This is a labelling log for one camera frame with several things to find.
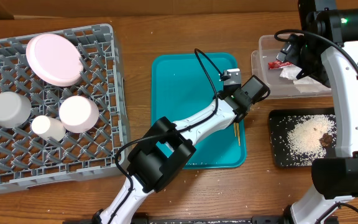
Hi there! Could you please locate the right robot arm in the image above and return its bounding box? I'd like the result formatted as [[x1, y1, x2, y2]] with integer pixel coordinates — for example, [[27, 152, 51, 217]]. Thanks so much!
[[277, 0, 358, 223]]

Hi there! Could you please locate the white cup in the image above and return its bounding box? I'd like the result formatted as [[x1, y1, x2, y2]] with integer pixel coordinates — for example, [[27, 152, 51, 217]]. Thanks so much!
[[31, 115, 66, 141]]

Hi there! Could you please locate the grey small bowl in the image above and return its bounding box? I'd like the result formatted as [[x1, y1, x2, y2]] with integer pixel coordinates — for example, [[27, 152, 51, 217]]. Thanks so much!
[[0, 91, 32, 128]]

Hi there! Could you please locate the white napkin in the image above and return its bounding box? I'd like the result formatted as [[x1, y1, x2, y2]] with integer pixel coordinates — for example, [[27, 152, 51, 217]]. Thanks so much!
[[280, 65, 321, 93]]

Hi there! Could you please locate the teal plastic tray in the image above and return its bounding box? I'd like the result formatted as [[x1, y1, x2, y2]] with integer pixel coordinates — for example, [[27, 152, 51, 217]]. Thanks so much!
[[150, 54, 247, 169]]

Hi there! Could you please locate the white rice pile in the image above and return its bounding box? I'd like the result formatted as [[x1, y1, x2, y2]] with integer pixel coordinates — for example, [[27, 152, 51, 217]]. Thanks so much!
[[287, 114, 336, 166]]

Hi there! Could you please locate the brown food scrap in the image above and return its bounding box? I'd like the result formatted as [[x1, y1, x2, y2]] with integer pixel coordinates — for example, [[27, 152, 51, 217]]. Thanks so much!
[[319, 133, 333, 148]]

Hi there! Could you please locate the grey dishwasher rack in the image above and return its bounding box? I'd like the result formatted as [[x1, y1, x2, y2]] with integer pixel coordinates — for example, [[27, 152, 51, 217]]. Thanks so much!
[[0, 24, 130, 194]]

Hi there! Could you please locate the black waste tray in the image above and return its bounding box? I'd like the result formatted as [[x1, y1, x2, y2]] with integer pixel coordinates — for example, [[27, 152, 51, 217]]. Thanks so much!
[[268, 108, 337, 167]]

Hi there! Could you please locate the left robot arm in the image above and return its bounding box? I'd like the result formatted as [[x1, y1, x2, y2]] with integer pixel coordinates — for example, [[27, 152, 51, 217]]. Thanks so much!
[[91, 75, 270, 223]]

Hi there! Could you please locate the pink small bowl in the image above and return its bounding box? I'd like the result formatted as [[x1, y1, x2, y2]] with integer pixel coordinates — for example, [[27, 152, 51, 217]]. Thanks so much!
[[58, 96, 99, 133]]

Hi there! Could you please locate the red snack wrapper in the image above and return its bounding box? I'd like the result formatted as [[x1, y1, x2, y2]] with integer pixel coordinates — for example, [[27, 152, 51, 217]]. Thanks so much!
[[268, 60, 292, 70]]

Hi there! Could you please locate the white round plate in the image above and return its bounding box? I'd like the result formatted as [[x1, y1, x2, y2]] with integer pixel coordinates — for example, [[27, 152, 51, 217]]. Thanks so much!
[[26, 34, 83, 86]]

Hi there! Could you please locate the clear plastic bin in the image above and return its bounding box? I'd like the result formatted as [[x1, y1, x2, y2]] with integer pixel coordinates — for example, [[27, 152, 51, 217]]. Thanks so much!
[[251, 35, 331, 99]]

